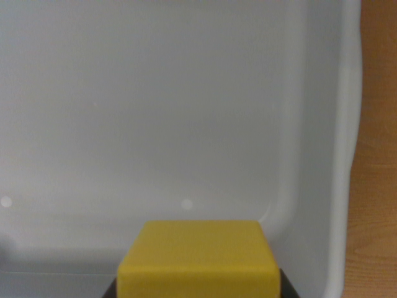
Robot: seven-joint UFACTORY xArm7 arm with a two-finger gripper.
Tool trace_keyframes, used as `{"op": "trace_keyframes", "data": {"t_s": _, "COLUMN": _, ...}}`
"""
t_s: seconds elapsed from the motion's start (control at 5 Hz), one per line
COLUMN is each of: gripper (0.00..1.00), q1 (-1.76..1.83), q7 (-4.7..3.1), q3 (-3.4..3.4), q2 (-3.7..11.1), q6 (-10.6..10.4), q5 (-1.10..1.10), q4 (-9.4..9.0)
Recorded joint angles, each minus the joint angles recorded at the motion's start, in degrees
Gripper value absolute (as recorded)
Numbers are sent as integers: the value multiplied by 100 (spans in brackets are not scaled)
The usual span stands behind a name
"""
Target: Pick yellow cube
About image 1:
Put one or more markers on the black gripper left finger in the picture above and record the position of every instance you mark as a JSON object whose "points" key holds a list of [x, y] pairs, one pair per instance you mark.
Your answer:
{"points": [[110, 291]]}

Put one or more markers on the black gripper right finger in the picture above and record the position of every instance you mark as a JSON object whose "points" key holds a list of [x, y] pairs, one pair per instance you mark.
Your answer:
{"points": [[288, 287]]}

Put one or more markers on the yellow cube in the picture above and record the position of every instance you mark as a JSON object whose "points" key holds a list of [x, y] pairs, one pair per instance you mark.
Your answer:
{"points": [[198, 260]]}

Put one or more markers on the grey plastic bin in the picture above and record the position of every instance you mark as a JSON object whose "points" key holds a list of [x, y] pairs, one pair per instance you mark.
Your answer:
{"points": [[155, 93]]}

